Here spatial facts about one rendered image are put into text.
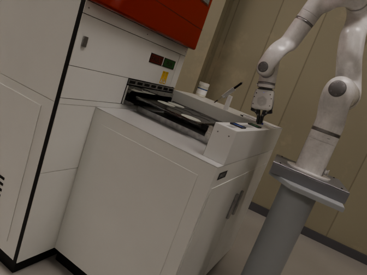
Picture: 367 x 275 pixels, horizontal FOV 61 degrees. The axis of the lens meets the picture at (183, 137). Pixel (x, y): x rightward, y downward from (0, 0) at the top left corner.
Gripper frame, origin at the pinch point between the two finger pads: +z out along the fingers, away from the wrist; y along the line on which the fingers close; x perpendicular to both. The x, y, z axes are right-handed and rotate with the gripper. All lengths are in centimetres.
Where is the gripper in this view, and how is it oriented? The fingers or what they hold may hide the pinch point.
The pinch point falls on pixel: (259, 120)
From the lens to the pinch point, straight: 160.3
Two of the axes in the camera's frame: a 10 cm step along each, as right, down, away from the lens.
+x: 4.6, -0.3, 8.9
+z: -1.6, 9.8, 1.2
